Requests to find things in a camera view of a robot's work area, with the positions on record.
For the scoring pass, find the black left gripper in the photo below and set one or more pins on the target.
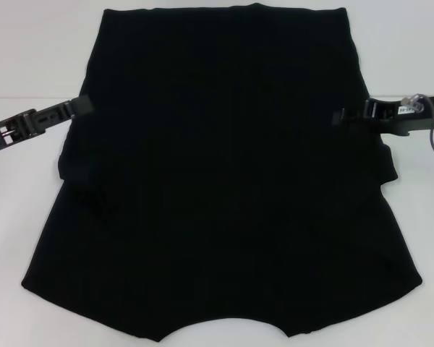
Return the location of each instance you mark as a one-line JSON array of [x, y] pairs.
[[18, 128]]

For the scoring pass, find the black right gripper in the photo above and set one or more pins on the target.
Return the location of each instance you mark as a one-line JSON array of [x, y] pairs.
[[417, 121]]

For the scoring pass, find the black shirt with white print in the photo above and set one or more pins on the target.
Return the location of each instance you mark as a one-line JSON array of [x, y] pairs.
[[217, 180]]

